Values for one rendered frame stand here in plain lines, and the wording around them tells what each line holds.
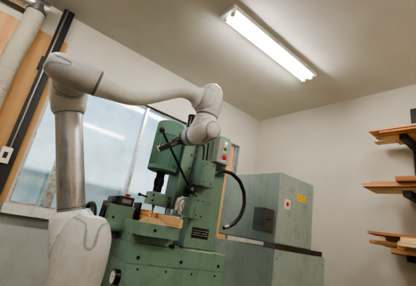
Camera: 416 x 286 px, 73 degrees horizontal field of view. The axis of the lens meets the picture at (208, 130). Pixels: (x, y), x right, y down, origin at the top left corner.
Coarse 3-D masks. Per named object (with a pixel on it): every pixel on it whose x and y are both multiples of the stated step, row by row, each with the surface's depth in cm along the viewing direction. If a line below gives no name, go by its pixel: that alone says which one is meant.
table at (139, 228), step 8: (112, 224) 143; (120, 224) 145; (128, 224) 143; (136, 224) 134; (144, 224) 131; (152, 224) 133; (136, 232) 131; (144, 232) 130; (152, 232) 132; (160, 232) 135; (168, 232) 137; (176, 232) 139; (176, 240) 138
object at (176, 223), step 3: (162, 219) 148; (165, 219) 145; (168, 219) 142; (171, 219) 140; (174, 219) 138; (177, 219) 136; (180, 219) 134; (165, 222) 144; (168, 222) 141; (171, 222) 139; (174, 222) 137; (177, 222) 135; (180, 222) 134; (168, 225) 140; (171, 225) 138; (174, 225) 136; (177, 225) 134; (180, 225) 133
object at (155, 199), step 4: (148, 192) 165; (152, 192) 162; (156, 192) 164; (148, 196) 163; (152, 196) 162; (156, 196) 163; (160, 196) 164; (164, 196) 166; (168, 196) 167; (144, 200) 165; (148, 200) 161; (152, 200) 161; (156, 200) 163; (160, 200) 164; (164, 200) 165; (152, 204) 164; (156, 204) 162; (160, 204) 164; (164, 204) 165; (168, 204) 166
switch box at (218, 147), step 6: (222, 138) 182; (216, 144) 182; (222, 144) 180; (228, 144) 183; (216, 150) 179; (222, 150) 179; (228, 150) 182; (216, 156) 177; (228, 156) 181; (216, 162) 178; (222, 162) 178; (228, 162) 181
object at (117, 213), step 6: (108, 204) 149; (114, 204) 147; (108, 210) 145; (114, 210) 146; (120, 210) 148; (126, 210) 150; (132, 210) 152; (108, 216) 144; (114, 216) 146; (120, 216) 148; (126, 216) 149; (132, 216) 151; (114, 222) 146; (120, 222) 147
